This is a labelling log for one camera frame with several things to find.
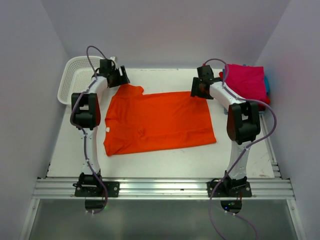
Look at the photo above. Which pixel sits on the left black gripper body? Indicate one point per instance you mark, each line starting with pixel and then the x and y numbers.
pixel 117 80

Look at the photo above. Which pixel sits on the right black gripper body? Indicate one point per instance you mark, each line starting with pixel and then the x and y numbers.
pixel 196 90

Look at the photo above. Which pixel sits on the orange t shirt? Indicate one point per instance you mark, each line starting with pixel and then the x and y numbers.
pixel 139 122

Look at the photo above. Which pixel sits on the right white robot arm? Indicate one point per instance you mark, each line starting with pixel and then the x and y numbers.
pixel 243 126

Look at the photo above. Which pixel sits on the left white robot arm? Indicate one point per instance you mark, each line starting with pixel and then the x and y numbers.
pixel 86 117

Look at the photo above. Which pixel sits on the white plastic basket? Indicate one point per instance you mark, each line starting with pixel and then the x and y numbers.
pixel 76 77

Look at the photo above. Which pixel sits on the magenta folded t shirt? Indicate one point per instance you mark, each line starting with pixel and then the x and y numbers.
pixel 247 81

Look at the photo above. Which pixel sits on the dark red folded t shirt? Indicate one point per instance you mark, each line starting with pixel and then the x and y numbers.
pixel 262 108

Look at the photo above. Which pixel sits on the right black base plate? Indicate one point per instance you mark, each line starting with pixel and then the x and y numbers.
pixel 227 192

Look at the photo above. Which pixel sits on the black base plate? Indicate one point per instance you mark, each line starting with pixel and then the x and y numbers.
pixel 97 190
pixel 227 192

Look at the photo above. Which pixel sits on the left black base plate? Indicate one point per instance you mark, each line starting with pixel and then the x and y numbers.
pixel 97 190

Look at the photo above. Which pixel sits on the aluminium mounting rail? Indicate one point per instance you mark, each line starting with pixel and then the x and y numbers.
pixel 167 189

